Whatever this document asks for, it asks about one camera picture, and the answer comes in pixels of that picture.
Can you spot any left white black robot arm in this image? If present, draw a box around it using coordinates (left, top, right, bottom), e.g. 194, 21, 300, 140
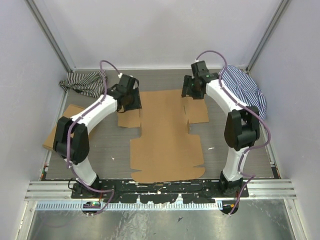
52, 73, 142, 199

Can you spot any blue white striped cloth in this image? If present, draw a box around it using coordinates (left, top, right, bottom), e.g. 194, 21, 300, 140
219, 65, 267, 121

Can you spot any right aluminium frame post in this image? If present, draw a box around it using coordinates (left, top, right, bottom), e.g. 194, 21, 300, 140
245, 0, 292, 73

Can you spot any aluminium frame post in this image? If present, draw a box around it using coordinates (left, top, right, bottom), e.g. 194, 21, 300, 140
245, 0, 292, 73
25, 0, 77, 73

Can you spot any left aluminium frame post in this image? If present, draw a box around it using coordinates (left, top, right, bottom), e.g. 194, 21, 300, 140
25, 0, 77, 73

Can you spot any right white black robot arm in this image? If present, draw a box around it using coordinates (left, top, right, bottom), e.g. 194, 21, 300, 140
181, 60, 260, 198

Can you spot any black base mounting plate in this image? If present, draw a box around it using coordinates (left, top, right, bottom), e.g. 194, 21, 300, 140
68, 179, 241, 204

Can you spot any black white striped cloth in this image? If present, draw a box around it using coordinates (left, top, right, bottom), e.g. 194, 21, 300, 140
58, 71, 108, 99

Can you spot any aluminium rail with cable duct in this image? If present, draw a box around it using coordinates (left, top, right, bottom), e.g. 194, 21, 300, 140
24, 178, 297, 215

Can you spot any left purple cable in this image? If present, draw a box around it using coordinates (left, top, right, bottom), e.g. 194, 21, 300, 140
65, 59, 123, 218

